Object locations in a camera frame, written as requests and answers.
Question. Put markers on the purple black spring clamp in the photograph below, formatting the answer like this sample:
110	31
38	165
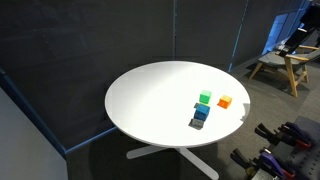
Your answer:
295	135
273	163

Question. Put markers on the green cube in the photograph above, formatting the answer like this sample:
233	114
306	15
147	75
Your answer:
205	97

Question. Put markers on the blue cube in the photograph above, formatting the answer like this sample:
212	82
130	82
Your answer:
202	112

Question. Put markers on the wooden armchair grey seat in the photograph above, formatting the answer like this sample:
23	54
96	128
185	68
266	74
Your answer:
290	61

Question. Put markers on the perforated metal board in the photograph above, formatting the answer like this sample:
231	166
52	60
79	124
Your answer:
305	165

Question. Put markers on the black mounting platform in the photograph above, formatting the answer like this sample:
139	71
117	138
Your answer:
310	125

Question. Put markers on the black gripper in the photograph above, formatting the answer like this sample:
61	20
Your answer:
308	23

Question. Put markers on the grey cube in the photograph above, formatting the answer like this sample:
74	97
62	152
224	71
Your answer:
196	124

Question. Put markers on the white table base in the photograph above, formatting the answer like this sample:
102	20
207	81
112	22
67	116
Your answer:
196	161

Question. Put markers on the orange cube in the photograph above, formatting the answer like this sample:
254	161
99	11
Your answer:
224	102

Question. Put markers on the partition vertical post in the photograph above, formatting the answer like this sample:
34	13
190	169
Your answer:
238	36

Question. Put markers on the blue partition base strip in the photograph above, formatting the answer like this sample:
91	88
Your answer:
40	128

